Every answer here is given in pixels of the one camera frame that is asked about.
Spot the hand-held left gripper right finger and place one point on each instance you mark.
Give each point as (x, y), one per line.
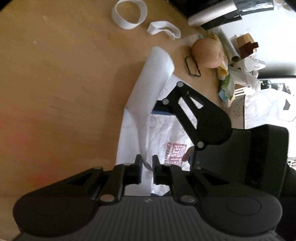
(156, 171)

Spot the brown paper packet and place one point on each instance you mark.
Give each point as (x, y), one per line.
(247, 47)

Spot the white bowl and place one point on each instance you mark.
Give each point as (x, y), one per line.
(238, 111)

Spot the green snack packet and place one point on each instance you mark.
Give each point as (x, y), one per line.
(227, 85)

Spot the black air fryer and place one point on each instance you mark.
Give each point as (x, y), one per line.
(212, 14)

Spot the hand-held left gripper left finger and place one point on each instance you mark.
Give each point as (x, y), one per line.
(138, 170)

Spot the clear film roll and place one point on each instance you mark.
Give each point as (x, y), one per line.
(231, 51)

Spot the large clear plastic bag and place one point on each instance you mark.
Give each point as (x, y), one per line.
(266, 106)

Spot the folded white band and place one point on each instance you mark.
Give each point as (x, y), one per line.
(155, 27)

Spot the yellow snack packet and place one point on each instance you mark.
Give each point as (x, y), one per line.
(223, 71)

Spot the white band loop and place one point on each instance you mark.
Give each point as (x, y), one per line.
(120, 22)

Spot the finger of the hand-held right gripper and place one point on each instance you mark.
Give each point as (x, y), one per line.
(163, 112)

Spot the pinkish apple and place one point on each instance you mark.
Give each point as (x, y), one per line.
(208, 53)

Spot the white shopping bag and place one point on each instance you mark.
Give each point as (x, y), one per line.
(152, 76)

